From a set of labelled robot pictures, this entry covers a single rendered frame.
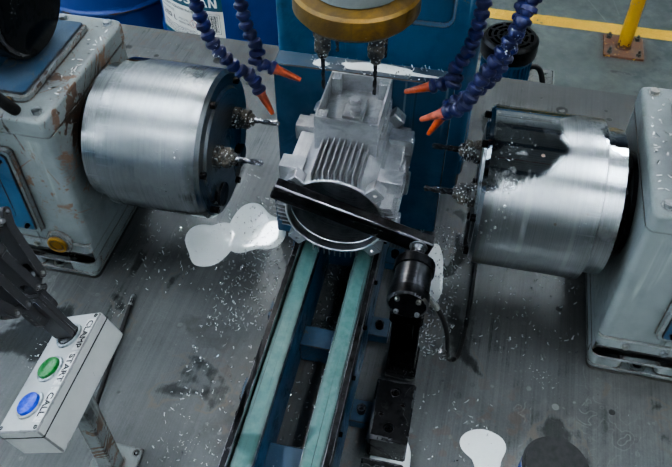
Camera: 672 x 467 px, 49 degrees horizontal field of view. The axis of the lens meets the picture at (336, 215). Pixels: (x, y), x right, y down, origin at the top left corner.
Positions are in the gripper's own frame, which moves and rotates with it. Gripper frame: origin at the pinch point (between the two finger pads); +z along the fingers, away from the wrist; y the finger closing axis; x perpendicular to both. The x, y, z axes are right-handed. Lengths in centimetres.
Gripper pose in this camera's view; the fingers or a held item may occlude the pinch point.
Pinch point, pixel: (48, 316)
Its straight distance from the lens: 98.4
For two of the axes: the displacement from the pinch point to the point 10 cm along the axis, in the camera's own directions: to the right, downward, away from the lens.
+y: 2.2, -7.1, 6.7
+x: -8.8, 1.6, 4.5
